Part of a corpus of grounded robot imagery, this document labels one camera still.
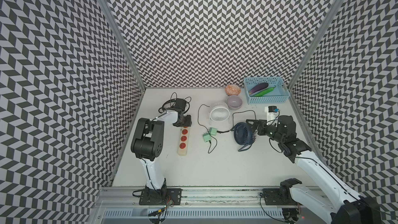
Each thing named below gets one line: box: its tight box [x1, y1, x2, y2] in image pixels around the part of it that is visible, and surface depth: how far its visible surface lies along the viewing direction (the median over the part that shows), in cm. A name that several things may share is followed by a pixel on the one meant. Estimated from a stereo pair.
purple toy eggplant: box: [248, 82, 269, 95], surface depth 114 cm
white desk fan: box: [208, 101, 232, 126], surface depth 97 cm
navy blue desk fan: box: [233, 121, 258, 152], surface depth 86 cm
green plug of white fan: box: [202, 131, 211, 143], surface depth 93 cm
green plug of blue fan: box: [208, 127, 218, 136], surface depth 96 cm
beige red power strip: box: [177, 126, 191, 157], surface depth 90 cm
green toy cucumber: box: [253, 85, 277, 97], surface depth 114 cm
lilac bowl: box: [225, 95, 244, 111], surface depth 107 cm
